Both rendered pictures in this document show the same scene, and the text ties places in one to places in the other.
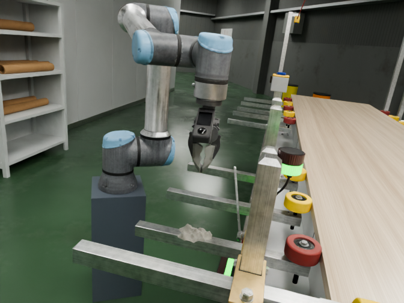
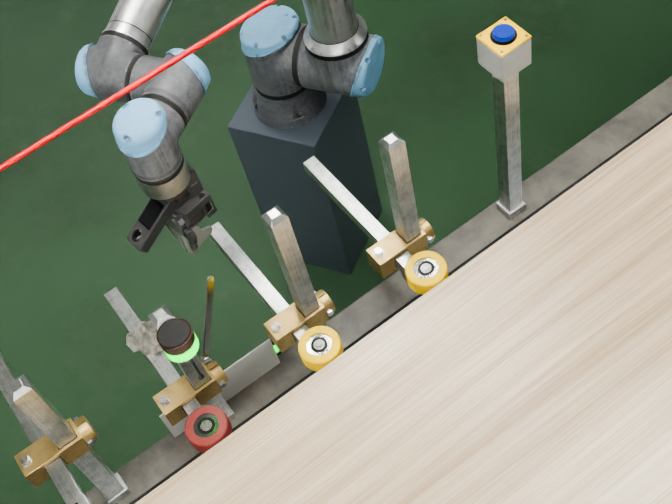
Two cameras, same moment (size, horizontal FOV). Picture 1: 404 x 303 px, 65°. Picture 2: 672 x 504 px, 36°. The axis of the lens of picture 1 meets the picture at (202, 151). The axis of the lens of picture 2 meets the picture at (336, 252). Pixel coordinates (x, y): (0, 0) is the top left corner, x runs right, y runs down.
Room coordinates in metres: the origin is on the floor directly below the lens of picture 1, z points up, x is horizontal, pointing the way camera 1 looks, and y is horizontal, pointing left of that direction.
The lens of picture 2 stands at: (0.41, -1.15, 2.54)
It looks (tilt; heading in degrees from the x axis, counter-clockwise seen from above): 55 degrees down; 56
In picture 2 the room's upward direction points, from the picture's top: 17 degrees counter-clockwise
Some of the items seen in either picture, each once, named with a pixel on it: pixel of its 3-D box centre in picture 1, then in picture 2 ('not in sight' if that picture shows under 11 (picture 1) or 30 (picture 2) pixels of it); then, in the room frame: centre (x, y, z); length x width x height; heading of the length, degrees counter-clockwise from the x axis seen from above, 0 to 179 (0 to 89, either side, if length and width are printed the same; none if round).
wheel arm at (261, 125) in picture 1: (258, 125); not in sight; (2.14, -0.37, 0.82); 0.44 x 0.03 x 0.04; 78
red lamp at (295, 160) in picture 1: (290, 156); (175, 336); (0.68, -0.20, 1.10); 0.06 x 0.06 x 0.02
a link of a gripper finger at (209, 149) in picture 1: (208, 156); (199, 237); (0.87, -0.02, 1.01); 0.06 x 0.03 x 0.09; 177
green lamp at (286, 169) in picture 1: (288, 166); (180, 343); (0.68, -0.20, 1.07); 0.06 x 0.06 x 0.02
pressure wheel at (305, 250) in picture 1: (299, 262); (213, 437); (0.63, -0.26, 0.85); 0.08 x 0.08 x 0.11
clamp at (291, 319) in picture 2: not in sight; (300, 319); (0.92, -0.20, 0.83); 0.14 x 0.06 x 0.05; 168
